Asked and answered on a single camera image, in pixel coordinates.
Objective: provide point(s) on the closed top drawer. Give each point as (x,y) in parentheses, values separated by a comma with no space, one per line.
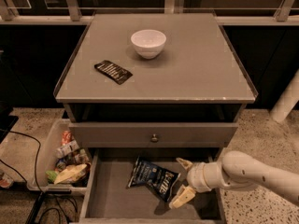
(138,134)

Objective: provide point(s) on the white labelled packet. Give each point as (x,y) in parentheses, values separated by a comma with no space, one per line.
(66,149)

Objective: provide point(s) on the clear plastic storage bin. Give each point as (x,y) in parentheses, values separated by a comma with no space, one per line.
(46,160)

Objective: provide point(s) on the blue kettle chip bag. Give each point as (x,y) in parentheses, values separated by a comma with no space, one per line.
(161,180)

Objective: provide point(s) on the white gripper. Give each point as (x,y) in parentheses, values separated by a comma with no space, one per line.
(194,174)

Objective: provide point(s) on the round metal drawer knob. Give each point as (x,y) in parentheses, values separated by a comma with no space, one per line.
(154,138)

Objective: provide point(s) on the open middle drawer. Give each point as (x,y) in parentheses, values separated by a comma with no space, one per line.
(109,199)

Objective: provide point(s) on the red white object on floor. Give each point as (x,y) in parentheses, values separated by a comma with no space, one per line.
(5,180)

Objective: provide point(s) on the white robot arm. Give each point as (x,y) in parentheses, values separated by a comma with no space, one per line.
(235,171)

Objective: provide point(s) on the orange snack packet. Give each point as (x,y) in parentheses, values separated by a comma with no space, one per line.
(66,137)

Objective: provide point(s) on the white ceramic bowl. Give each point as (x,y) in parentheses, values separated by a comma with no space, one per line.
(148,43)

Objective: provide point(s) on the grey drawer cabinet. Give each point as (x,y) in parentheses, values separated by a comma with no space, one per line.
(196,77)

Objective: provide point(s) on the black snack packet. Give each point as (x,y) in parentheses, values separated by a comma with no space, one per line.
(113,71)

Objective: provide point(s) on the yellow snack bag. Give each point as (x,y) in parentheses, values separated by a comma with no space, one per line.
(71,174)

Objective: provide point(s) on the black device at left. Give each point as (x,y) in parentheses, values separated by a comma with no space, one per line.
(7,121)

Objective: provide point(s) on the metal window frame rail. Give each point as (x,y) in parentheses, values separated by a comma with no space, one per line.
(84,12)

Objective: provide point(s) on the green snack packet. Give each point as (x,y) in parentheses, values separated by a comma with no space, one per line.
(51,176)

